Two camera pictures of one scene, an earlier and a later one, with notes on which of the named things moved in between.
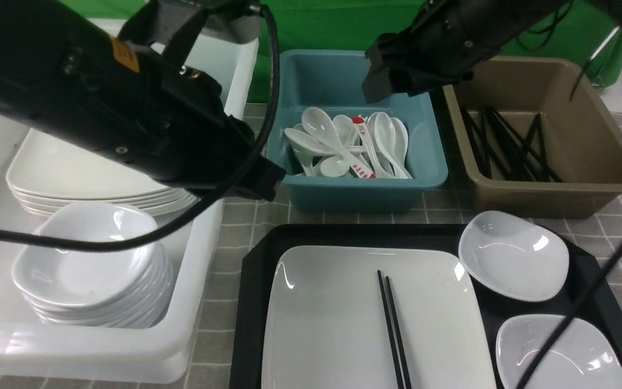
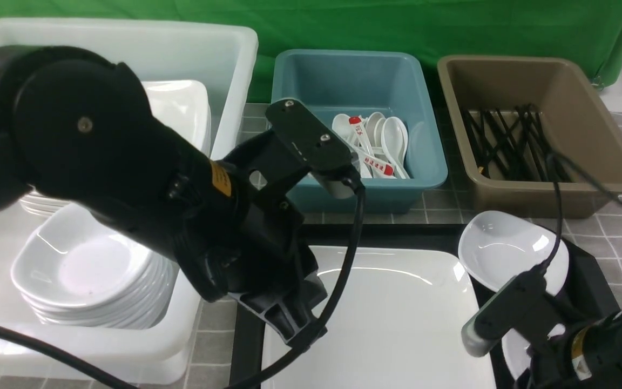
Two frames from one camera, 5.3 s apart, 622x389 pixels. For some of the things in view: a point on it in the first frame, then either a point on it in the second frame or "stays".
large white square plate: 324,326 stays
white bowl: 519,257 stays
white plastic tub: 5,342 stays
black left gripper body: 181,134 → 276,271
